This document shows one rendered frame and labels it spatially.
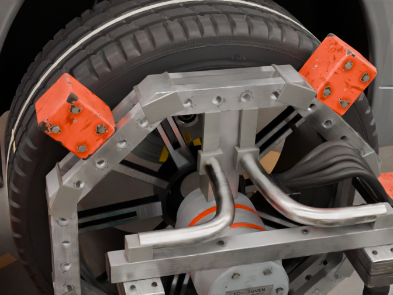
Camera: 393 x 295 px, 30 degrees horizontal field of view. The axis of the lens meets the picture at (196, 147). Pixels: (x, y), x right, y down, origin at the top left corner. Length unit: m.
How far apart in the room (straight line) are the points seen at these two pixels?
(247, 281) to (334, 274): 0.31
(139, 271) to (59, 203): 0.21
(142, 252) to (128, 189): 1.87
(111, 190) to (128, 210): 1.54
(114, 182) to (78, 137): 1.81
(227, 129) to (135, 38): 0.19
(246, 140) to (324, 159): 0.12
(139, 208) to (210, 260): 0.32
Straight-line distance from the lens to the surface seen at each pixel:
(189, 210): 1.18
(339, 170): 1.06
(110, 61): 1.10
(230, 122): 1.10
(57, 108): 1.02
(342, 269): 1.35
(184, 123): 1.55
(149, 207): 1.27
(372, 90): 1.63
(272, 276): 1.09
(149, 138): 1.62
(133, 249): 0.93
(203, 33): 1.11
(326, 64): 1.13
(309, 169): 1.08
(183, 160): 1.23
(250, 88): 1.07
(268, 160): 2.98
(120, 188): 2.81
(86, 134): 1.05
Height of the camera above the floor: 1.59
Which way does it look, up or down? 31 degrees down
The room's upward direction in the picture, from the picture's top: 3 degrees clockwise
